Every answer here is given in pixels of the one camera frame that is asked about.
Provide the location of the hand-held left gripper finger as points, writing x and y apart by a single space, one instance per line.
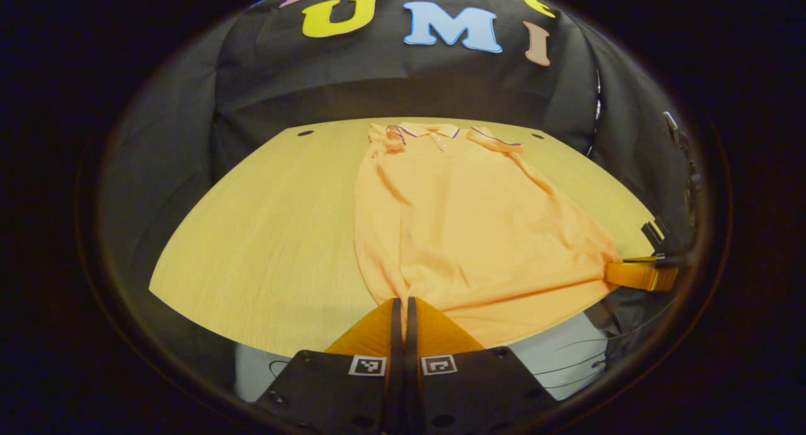
395 372
410 372

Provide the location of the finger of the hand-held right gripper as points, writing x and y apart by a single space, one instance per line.
655 235
639 276

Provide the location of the orange T-shirt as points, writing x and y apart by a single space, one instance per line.
459 233

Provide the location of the black backdrop cloth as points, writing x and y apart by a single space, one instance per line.
283 82

